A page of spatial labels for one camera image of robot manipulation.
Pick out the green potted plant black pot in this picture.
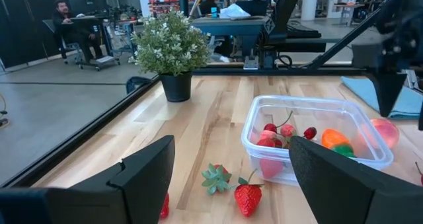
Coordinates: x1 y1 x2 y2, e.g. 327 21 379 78
128 8 212 104

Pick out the silver aluminium bar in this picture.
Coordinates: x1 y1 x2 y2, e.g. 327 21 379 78
404 68 423 90

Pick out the clear plastic tupperware container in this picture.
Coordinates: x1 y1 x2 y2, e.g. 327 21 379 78
241 94 395 187

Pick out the black desk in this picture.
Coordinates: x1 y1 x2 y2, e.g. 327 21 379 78
61 15 122 72

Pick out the grey metal mounting bracket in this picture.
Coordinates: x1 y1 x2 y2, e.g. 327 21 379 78
243 54 260 71

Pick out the teal folded cloth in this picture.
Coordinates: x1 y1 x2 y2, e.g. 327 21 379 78
340 75 423 120

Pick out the red storage shelf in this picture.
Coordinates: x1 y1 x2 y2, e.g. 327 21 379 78
147 0 182 17

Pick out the pink orange toy peach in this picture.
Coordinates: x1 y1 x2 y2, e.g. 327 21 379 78
362 118 401 149

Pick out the grey office chair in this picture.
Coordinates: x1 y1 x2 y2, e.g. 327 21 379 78
42 19 83 65

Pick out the black pole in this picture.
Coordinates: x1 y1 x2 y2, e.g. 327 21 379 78
177 0 190 17

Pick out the red toy cherry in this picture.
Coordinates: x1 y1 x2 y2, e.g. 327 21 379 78
263 110 294 134
303 126 318 141
414 162 423 187

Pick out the red toy raspberry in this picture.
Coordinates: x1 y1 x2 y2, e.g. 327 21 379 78
280 124 297 139

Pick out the grey desk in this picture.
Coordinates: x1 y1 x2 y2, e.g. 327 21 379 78
190 16 275 65
276 35 344 54

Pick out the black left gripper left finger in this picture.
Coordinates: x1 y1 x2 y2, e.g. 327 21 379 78
67 135 176 224

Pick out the white bag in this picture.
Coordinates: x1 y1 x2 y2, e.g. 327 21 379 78
219 3 252 20

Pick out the person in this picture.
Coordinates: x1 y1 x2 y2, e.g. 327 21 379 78
198 0 232 17
52 0 104 63

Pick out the black aluminium table frame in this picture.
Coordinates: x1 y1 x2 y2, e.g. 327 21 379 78
0 0 423 189

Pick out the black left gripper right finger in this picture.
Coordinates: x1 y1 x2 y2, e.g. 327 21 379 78
289 136 423 224

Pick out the orange toy carrot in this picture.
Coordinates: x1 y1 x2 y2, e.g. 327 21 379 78
321 128 357 159

